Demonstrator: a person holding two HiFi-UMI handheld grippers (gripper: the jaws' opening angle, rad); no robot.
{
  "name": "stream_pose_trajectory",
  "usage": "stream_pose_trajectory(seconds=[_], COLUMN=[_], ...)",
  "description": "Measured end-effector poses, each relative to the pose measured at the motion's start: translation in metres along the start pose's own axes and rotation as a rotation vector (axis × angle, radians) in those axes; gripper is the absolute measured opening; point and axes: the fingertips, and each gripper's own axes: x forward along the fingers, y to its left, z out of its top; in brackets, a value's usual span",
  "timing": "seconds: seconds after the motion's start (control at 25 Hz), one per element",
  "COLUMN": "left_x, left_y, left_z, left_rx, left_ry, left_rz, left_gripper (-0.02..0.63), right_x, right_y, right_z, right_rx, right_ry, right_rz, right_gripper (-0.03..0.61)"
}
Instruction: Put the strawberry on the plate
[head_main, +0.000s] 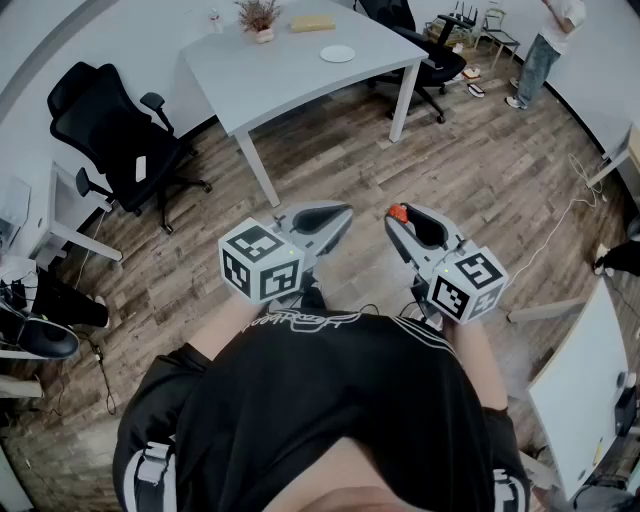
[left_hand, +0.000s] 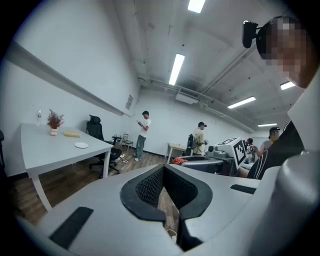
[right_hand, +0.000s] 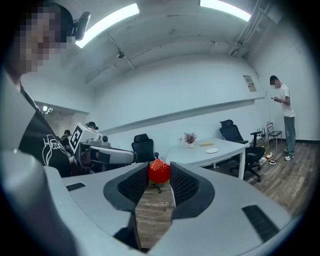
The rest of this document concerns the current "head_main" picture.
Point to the slipper on floor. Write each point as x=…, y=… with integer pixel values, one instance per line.
x=476, y=90
x=471, y=73

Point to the small yellow item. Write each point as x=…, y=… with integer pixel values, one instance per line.
x=598, y=451

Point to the grey table with white legs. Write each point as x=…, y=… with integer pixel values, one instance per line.
x=290, y=75

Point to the white round plate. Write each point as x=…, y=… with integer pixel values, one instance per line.
x=337, y=53

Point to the white desk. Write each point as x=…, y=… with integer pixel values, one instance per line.
x=55, y=220

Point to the black office chair with headrest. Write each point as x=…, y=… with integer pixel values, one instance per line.
x=110, y=135

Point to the clear plastic bottle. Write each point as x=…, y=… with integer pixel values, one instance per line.
x=215, y=21

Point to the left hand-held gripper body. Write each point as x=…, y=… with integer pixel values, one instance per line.
x=260, y=260

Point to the white curved table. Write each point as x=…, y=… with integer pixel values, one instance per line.
x=580, y=380

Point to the person's right forearm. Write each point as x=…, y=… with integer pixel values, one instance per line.
x=482, y=365

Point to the black device on table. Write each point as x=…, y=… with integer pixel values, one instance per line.
x=626, y=407

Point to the black router with antennas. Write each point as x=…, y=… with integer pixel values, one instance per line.
x=457, y=17

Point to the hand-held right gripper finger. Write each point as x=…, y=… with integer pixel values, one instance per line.
x=444, y=224
x=406, y=239

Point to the person's left forearm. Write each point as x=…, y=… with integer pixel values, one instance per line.
x=220, y=330

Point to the yellow flat box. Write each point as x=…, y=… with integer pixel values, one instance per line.
x=313, y=23

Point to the white tag on chair seat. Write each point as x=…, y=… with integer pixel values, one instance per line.
x=141, y=169

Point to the dried plant in pink pot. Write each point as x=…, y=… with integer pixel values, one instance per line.
x=260, y=17

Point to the metal frame chair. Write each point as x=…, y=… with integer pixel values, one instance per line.
x=497, y=30

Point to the low shelf with clutter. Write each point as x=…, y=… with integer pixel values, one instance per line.
x=450, y=35

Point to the red strawberry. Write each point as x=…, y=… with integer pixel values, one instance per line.
x=398, y=212

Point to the white table corner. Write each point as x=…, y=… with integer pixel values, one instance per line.
x=620, y=155

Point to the person's black t-shirt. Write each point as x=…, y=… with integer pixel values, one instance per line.
x=325, y=390

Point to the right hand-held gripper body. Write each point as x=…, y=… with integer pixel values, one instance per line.
x=467, y=287

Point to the person's bare chest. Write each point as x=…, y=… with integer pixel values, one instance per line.
x=360, y=475

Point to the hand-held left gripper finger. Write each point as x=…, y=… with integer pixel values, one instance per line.
x=320, y=204
x=336, y=236

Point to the black stool seat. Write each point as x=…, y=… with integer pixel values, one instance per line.
x=40, y=337

